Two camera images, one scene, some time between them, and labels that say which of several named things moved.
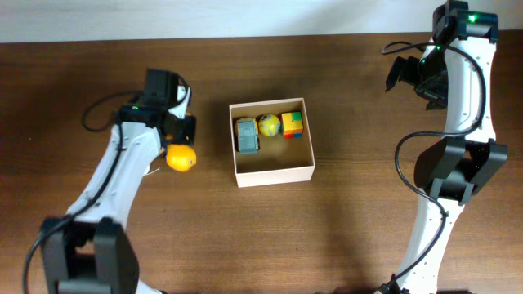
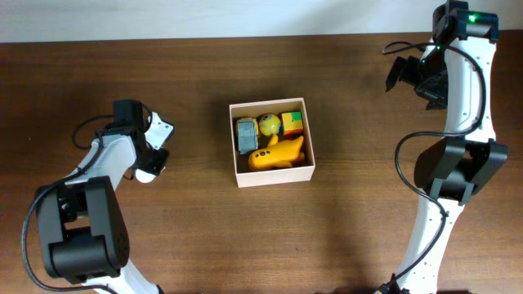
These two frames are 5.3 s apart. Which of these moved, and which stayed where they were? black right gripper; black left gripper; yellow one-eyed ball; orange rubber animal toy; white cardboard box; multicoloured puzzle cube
Moved: black left gripper; orange rubber animal toy
Stayed: yellow one-eyed ball; white cardboard box; black right gripper; multicoloured puzzle cube
